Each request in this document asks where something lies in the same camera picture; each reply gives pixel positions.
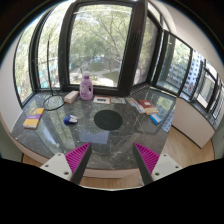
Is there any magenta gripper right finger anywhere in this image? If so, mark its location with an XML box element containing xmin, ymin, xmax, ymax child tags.
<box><xmin>133</xmin><ymin>143</ymin><xmax>182</xmax><ymax>185</ymax></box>

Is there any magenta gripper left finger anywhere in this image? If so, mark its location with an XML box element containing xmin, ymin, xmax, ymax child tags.
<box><xmin>41</xmin><ymin>142</ymin><xmax>92</xmax><ymax>185</ymax></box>

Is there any blue white computer mouse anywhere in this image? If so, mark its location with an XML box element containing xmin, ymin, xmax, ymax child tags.
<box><xmin>64</xmin><ymin>115</ymin><xmax>78</xmax><ymax>125</ymax></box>

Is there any round black mouse pad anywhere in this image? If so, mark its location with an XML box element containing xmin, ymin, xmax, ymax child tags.
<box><xmin>94</xmin><ymin>110</ymin><xmax>123</xmax><ymax>131</ymax></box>

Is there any blue small box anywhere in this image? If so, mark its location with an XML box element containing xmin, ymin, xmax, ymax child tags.
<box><xmin>150</xmin><ymin>114</ymin><xmax>161</xmax><ymax>125</ymax></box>

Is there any tan book under red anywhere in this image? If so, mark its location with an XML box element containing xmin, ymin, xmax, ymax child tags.
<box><xmin>145</xmin><ymin>107</ymin><xmax>159</xmax><ymax>115</ymax></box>

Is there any colourful thin booklet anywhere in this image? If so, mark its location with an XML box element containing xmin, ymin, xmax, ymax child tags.
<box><xmin>125</xmin><ymin>97</ymin><xmax>146</xmax><ymax>114</ymax></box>

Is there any orange white small box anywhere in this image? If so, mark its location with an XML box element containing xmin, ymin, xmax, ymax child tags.
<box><xmin>64</xmin><ymin>91</ymin><xmax>79</xmax><ymax>104</ymax></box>

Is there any flat orange framed card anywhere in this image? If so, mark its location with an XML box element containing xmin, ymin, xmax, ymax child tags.
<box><xmin>93</xmin><ymin>96</ymin><xmax>111</xmax><ymax>104</ymax></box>

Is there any purple lotion bottle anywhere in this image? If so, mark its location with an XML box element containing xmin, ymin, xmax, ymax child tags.
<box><xmin>79</xmin><ymin>71</ymin><xmax>93</xmax><ymax>100</ymax></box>

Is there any black cable loop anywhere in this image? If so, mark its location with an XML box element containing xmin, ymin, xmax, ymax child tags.
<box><xmin>43</xmin><ymin>34</ymin><xmax>67</xmax><ymax>112</ymax></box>

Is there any black window frame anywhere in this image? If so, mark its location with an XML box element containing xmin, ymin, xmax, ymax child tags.
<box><xmin>58</xmin><ymin>0</ymin><xmax>147</xmax><ymax>96</ymax></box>

